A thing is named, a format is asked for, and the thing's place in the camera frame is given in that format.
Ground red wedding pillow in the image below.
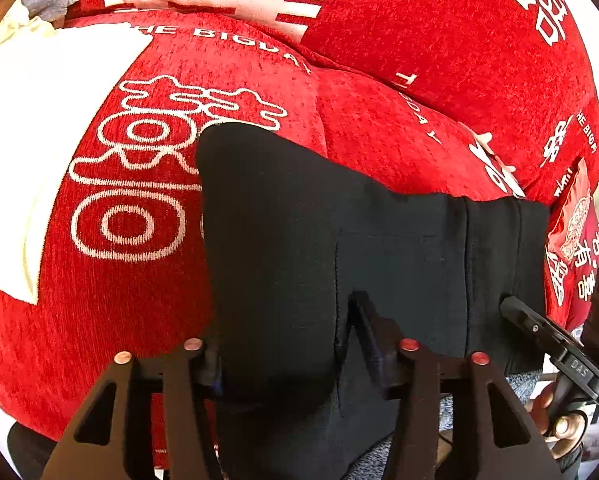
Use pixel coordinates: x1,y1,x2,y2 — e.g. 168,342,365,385
68,0,599,202

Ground red wedding quilt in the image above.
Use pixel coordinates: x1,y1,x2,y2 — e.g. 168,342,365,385
0,11,525,439

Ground white bed sheet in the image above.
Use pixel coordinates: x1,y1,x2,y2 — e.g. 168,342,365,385
0,3,152,304

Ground black fleece-lined pants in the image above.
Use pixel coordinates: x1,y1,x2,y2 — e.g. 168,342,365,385
196,122,549,479

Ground person's right hand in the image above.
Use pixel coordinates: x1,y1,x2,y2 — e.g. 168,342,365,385
526,382,587,460

